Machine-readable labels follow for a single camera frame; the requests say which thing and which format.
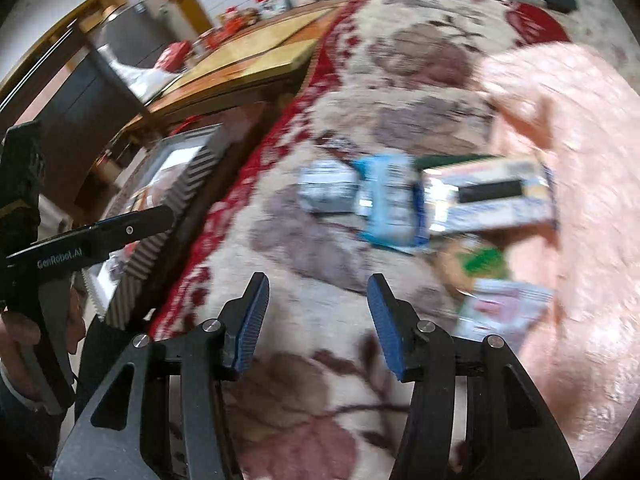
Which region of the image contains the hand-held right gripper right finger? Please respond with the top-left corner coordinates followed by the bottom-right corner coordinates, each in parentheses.
top-left (366, 274), bottom-right (581, 480)

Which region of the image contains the wooden table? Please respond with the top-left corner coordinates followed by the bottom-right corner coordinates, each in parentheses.
top-left (145, 0), bottom-right (351, 131)

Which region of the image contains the grey appliance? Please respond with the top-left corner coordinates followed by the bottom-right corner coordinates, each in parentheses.
top-left (95, 0), bottom-right (196, 68)

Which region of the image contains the floral plush blanket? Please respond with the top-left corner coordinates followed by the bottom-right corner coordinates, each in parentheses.
top-left (150, 0), bottom-right (621, 480)

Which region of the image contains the silver snack packet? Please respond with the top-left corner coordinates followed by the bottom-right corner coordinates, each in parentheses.
top-left (297, 160), bottom-right (362, 216)

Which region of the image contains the black cabinet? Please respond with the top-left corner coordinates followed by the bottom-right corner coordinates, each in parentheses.
top-left (15, 10), bottom-right (151, 211)

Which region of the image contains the red snack bag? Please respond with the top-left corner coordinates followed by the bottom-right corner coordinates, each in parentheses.
top-left (155, 42), bottom-right (193, 72)

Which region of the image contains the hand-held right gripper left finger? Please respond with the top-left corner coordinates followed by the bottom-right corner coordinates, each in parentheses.
top-left (52, 272), bottom-right (271, 480)

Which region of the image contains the white box with dark window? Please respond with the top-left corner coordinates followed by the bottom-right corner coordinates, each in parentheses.
top-left (417, 155), bottom-right (560, 236)

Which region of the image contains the person's left hand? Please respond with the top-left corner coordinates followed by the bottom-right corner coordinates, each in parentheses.
top-left (0, 312), bottom-right (42, 366)

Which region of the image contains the blue snack packet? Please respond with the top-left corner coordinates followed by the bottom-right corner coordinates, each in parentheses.
top-left (352, 154), bottom-right (431, 255)

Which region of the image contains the pink and white snack packet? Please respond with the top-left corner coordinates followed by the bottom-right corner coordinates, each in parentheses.
top-left (457, 280), bottom-right (553, 356)

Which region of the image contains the beige and green snack packet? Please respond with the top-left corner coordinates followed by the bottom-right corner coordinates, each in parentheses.
top-left (435, 237), bottom-right (511, 296)

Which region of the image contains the pink plush blanket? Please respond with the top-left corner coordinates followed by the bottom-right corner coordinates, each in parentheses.
top-left (470, 42), bottom-right (640, 466)

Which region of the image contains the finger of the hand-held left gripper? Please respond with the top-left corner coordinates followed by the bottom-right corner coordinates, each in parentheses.
top-left (95, 205), bottom-right (174, 257)

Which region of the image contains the person's left forearm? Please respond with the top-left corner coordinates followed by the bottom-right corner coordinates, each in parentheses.
top-left (0, 362), bottom-right (76, 480)

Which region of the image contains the white plastic bag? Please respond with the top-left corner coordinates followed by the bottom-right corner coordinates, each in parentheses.
top-left (100, 45), bottom-right (176, 103)

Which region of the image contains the dark green packet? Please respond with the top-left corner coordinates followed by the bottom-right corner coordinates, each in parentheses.
top-left (415, 154), bottom-right (476, 171)

